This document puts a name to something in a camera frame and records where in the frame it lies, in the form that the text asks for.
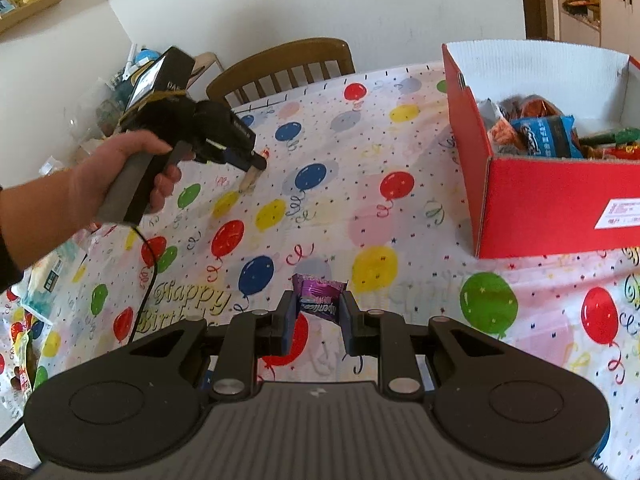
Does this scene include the red cardboard box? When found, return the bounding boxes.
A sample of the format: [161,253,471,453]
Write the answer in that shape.
[441,40,640,260]

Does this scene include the green white tissue pack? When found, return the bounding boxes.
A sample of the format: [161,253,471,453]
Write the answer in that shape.
[22,247,88,311]

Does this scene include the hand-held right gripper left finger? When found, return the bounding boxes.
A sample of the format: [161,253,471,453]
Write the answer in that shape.
[125,290,301,401]

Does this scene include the brown door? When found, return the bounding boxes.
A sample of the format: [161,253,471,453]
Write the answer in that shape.
[517,0,551,41]

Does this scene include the wooden chair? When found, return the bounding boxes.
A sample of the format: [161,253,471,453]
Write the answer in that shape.
[206,37,357,108]

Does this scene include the balloon print tablecloth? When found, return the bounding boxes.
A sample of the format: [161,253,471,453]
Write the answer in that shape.
[0,62,640,480]

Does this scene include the person's left forearm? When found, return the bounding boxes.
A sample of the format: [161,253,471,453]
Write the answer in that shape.
[0,172,76,293]

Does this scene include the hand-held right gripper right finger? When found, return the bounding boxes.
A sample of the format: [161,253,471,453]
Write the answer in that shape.
[339,291,510,396]

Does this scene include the red fried snack packet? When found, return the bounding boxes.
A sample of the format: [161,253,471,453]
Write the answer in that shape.
[580,142,640,161]

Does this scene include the green snack packet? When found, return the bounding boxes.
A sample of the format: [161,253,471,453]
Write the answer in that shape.
[580,127,640,148]

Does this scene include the person's left hand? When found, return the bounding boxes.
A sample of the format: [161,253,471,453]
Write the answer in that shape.
[67,129,185,228]

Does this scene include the grey wall cabinet unit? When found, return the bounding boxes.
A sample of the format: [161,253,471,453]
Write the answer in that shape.
[547,0,640,46]

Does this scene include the purple candy packet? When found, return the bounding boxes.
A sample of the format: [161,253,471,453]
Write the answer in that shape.
[291,273,348,323]

